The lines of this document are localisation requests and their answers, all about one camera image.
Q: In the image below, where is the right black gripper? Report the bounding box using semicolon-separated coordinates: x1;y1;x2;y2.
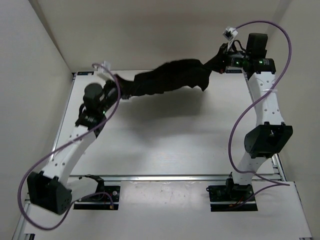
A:
202;43;250;75

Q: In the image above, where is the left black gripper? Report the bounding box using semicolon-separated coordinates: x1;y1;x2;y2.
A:
98;73;141;114

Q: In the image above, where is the black skirt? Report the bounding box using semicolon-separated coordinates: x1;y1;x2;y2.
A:
115;47;225;99

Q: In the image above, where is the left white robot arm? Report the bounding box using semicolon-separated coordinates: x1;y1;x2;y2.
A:
27;80;119;215

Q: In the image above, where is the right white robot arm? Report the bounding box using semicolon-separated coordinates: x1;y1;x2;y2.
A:
221;33;293;200

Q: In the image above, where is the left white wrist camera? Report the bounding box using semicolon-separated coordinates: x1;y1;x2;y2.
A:
95;61;113;81

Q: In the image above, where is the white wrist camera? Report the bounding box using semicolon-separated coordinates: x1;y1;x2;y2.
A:
95;61;113;81
222;26;238;44

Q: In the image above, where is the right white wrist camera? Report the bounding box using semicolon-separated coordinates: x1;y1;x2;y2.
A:
222;26;238;44

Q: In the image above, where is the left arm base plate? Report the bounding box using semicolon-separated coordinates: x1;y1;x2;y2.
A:
73;174;121;211

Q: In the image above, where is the aluminium front rail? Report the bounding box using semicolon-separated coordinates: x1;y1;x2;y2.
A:
67;174;286;182

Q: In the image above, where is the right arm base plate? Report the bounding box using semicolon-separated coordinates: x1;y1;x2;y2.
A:
206;176;258;212

